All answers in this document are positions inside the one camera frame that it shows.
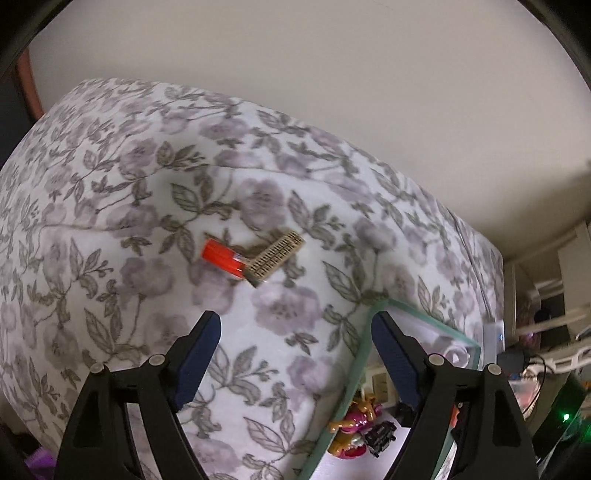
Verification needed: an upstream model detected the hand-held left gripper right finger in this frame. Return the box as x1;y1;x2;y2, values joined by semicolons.
370;310;539;480

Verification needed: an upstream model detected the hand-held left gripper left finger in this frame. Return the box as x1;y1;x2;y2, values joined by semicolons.
55;310;222;480

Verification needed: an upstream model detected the teal-rimmed white tray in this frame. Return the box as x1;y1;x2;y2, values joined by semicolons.
295;298;483;480

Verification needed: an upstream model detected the brown and pink dog toy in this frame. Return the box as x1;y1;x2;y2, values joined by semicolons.
329;399;384;460

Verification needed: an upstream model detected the black toy car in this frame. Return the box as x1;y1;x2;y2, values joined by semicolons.
365;422;398;457

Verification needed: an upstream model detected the red lighter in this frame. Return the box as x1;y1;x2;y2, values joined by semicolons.
202;237;247;281

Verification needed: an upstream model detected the gold patterned slim box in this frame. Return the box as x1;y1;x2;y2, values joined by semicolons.
244;229;306;289

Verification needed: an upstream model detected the white power bank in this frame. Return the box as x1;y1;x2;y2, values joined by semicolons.
482;320;506;365

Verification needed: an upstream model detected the white shelf unit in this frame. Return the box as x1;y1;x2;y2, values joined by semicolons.
502;222;591;365

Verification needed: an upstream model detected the floral blanket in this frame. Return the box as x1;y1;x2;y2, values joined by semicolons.
0;78;504;480

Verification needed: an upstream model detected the cream rectangular plastic frame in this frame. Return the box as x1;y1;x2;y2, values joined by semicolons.
372;369;394;402

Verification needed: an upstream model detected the reddish wooden frame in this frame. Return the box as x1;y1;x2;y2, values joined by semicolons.
16;48;45;121

